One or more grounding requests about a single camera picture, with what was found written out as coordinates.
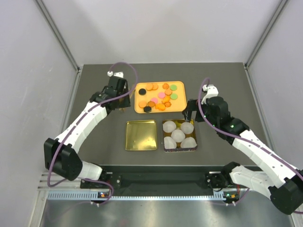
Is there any orange swirl cookie upper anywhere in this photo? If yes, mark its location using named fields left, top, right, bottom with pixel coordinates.
left=162, top=83, right=170, bottom=89

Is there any center paper cup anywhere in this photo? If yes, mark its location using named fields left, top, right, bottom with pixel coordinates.
left=171, top=129, right=186, bottom=143

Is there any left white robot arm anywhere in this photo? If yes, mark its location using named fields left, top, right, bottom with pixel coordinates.
left=44, top=71, right=131, bottom=188

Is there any black sandwich cookie top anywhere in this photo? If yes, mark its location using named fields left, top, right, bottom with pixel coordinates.
left=138, top=88, right=146, bottom=96

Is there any green cookie upper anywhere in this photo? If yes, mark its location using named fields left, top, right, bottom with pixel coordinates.
left=170, top=84, right=178, bottom=91

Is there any bottom right paper cup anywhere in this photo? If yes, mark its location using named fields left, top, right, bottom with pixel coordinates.
left=180, top=137, right=197, bottom=148

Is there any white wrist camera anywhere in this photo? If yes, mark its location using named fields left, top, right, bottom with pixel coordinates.
left=107, top=71, right=124, bottom=78
left=201, top=85, right=219, bottom=104

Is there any top right paper cup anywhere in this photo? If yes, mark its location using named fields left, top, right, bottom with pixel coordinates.
left=180, top=122, right=194, bottom=134

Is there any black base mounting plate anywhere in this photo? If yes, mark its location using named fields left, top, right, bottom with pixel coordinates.
left=80, top=165, right=240, bottom=192

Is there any round biscuit top left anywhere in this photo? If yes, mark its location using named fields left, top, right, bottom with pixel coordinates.
left=145, top=83, right=153, bottom=91

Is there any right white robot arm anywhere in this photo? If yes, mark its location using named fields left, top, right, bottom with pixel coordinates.
left=182, top=96, right=303, bottom=215

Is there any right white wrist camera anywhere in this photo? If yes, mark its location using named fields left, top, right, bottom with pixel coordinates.
left=201, top=85, right=219, bottom=104

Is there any black sandwich cookie bottom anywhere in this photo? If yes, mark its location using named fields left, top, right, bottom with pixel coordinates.
left=143, top=106, right=152, bottom=113

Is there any bottom left paper cup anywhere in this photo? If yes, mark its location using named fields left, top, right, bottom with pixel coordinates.
left=164, top=137, right=177, bottom=149

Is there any black sandwich cookie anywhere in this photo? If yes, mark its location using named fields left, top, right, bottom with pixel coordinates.
left=138, top=88, right=146, bottom=96
left=143, top=106, right=152, bottom=113

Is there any orange shell cookie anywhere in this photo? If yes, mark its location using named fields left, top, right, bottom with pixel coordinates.
left=165, top=89, right=172, bottom=96

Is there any orange swirl cookie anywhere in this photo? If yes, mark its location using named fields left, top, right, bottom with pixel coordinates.
left=162, top=83, right=170, bottom=89
left=164, top=102, right=171, bottom=107

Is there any gold tin lid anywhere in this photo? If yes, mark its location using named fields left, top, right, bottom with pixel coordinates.
left=125, top=120, right=158, bottom=151

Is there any orange plastic tray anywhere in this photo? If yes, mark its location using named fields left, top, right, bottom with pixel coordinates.
left=134, top=81, right=187, bottom=114

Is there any pink cookie upper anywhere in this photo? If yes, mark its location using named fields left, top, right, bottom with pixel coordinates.
left=158, top=92, right=166, bottom=99

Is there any white slotted cable duct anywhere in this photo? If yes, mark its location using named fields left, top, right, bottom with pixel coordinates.
left=47, top=191, right=228, bottom=201

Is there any green cookie lower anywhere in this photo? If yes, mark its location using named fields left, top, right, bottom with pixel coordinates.
left=170, top=93, right=178, bottom=100

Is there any round dotted biscuit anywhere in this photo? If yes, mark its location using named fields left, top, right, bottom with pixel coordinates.
left=138, top=101, right=147, bottom=108

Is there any pink cookie lower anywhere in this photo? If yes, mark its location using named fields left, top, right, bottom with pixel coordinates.
left=151, top=97, right=158, bottom=104

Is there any fish shaped cookie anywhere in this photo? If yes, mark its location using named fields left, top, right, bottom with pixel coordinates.
left=155, top=103, right=166, bottom=111
left=162, top=96, right=170, bottom=103

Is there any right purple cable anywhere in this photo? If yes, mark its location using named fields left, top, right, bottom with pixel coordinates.
left=197, top=77, right=303, bottom=205

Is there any orange swirl cookie lower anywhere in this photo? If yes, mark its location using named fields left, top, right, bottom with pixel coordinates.
left=164, top=102, right=171, bottom=107

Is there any chocolate chip cookie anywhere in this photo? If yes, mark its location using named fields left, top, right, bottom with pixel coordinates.
left=147, top=101, right=155, bottom=107

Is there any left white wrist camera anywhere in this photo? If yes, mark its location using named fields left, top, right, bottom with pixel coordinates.
left=107, top=71, right=124, bottom=78

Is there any pink cookie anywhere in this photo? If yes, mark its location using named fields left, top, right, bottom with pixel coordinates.
left=151, top=97, right=158, bottom=104
left=158, top=92, right=166, bottom=99

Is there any gold cookie tin box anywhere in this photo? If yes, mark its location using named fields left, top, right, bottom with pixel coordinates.
left=162, top=119, right=198, bottom=153

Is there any green cookie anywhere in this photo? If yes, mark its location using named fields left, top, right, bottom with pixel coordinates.
left=170, top=84, right=178, bottom=91
left=170, top=93, right=178, bottom=100

